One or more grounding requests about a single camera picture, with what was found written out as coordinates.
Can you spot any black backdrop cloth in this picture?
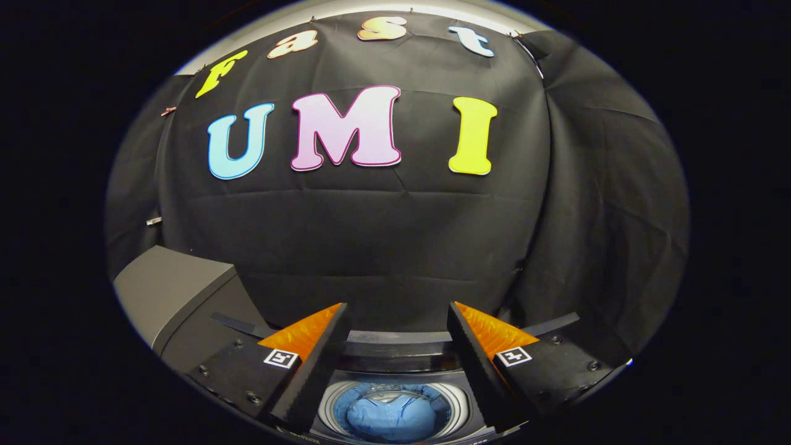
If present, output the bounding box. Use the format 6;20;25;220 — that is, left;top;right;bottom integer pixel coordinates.
105;12;690;367

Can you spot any dark glass washing machine lid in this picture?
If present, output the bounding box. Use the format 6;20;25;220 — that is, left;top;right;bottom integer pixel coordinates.
212;311;582;373

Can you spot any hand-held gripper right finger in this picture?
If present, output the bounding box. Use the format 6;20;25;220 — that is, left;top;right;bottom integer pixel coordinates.
446;301;619;434

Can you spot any light blue polo shirt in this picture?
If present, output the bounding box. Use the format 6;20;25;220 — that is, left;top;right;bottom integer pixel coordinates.
345;391;438;443

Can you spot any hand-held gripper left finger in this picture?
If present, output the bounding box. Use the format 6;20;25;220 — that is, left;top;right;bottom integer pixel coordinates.
185;302;352;436

